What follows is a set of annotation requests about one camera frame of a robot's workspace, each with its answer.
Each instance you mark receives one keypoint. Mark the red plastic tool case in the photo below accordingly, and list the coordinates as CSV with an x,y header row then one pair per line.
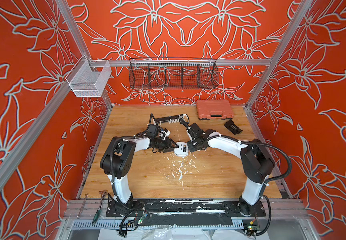
x,y
214,109

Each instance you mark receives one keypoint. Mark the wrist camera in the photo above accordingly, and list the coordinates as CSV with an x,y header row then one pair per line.
x,y
191,126
153,130

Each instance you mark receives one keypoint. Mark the green handled screwdriver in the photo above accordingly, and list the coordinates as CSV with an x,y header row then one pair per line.
x,y
97,214

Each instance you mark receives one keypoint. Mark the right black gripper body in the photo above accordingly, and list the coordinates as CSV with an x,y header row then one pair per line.
x,y
195,144

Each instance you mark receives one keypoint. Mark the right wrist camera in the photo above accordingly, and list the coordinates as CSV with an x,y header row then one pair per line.
x,y
191,126

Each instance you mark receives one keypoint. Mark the black white hand tool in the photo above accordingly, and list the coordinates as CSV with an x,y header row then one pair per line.
x,y
173,119

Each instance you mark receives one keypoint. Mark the black wire wall basket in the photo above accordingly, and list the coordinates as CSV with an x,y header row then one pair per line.
x,y
163,73

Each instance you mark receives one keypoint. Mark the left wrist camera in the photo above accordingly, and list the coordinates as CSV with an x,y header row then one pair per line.
x,y
153,130

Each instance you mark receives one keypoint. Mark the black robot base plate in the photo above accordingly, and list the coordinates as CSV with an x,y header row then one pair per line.
x,y
230,208

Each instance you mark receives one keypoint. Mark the white wire mesh basket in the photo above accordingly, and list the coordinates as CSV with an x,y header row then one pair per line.
x,y
88,78

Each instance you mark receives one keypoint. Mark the small black holder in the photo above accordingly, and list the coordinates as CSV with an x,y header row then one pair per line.
x,y
232,127

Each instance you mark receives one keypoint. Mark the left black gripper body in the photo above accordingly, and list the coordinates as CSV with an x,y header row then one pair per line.
x,y
162,145

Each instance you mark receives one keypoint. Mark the white alarm device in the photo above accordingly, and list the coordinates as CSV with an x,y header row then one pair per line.
x,y
181,150

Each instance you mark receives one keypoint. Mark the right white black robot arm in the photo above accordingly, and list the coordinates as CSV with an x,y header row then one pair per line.
x,y
256,160

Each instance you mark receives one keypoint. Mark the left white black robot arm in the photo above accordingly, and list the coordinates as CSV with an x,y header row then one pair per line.
x,y
117,160

